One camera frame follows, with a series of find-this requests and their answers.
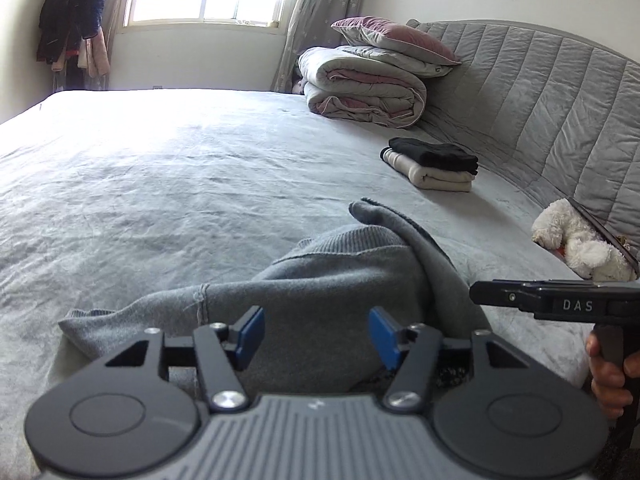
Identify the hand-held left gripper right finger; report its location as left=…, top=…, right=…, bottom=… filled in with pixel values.
left=368, top=307, right=533, bottom=414

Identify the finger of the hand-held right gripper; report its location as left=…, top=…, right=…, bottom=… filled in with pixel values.
left=469, top=280, right=553, bottom=317

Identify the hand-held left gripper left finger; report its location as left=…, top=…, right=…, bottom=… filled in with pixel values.
left=102, top=306, right=266, bottom=413

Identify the grey knitted cat sweater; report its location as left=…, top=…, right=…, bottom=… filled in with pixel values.
left=57, top=197, right=593, bottom=396

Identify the person's right hand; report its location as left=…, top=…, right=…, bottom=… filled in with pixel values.
left=585, top=332, right=633, bottom=418

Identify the white plush toy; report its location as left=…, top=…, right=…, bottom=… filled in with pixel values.
left=531, top=198, right=637, bottom=282

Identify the dark tablet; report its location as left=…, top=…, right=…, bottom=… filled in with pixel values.
left=567, top=197, right=640, bottom=266

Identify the folded beige garment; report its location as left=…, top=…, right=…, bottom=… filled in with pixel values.
left=380, top=146, right=473, bottom=193

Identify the folded black garment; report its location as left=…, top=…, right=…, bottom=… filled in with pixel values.
left=388, top=137, right=479, bottom=177

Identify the bed with grey sheet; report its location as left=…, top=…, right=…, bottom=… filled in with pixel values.
left=0, top=89, right=640, bottom=480

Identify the grey quilted headboard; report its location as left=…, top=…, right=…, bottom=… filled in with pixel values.
left=406, top=19, right=640, bottom=261

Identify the folded grey pink duvet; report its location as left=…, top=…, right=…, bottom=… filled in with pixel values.
left=298, top=46, right=427, bottom=128

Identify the pink grey pillow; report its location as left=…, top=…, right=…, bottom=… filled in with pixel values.
left=331, top=16, right=462, bottom=79

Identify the grey star curtain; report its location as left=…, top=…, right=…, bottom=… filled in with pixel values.
left=272, top=0, right=371, bottom=93

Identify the dark blue hanging jacket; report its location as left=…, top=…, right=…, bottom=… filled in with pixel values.
left=36, top=0, right=107, bottom=65

